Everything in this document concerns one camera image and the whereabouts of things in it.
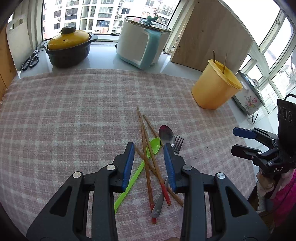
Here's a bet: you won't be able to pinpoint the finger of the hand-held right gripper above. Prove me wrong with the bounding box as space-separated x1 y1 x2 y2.
231 143 279 164
232 127 280 149

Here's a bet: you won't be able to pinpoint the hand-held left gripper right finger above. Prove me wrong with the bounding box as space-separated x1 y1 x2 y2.
163 143 271 241

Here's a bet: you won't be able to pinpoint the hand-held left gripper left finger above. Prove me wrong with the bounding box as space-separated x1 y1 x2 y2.
26 142 135 241

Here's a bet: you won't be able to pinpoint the metal fork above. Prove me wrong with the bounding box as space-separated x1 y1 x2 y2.
171 136 185 155

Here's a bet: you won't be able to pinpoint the green plastic spoon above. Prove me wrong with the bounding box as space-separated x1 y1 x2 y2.
114 137 162 214

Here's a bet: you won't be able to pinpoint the wooden chopstick red end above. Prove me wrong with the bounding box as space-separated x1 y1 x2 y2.
139 113 171 206
136 106 158 224

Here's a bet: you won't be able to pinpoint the metal spoon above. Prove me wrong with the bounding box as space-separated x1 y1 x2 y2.
151 125 174 219

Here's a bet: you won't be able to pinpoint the yellow plastic container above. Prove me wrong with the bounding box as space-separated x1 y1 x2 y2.
191 59 243 110

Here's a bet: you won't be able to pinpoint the person's right forearm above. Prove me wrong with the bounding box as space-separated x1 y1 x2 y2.
257 168 296 230

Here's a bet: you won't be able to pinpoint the person's right hand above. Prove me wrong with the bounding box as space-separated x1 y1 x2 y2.
256 171 282 198

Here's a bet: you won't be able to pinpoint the floral rice cooker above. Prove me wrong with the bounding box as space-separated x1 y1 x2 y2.
232 70 265 115

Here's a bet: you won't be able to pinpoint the pink plaid tablecloth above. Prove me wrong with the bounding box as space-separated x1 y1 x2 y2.
0 69 257 241

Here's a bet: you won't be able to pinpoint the light wooden board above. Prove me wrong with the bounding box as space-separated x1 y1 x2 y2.
171 0 258 73

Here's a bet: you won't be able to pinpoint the white teal electric cooker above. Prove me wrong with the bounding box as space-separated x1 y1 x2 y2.
116 16 171 69

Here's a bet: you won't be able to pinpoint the black casserole pot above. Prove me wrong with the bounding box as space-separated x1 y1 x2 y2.
44 34 99 69

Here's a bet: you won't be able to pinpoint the yellow pot lid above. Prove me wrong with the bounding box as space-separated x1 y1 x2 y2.
47 25 90 50

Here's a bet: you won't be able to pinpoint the glass cooker lid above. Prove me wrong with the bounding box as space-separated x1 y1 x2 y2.
124 15 171 34

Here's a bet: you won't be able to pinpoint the black scissors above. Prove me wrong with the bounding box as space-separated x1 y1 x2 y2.
21 49 40 71

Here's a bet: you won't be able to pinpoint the wooden plank panel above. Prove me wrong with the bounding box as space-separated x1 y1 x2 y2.
0 28 18 100

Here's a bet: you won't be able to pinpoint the white cutting board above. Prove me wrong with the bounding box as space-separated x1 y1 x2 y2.
6 13 31 70

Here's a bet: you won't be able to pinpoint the rice cooker cable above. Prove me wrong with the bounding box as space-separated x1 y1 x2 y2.
246 110 260 124

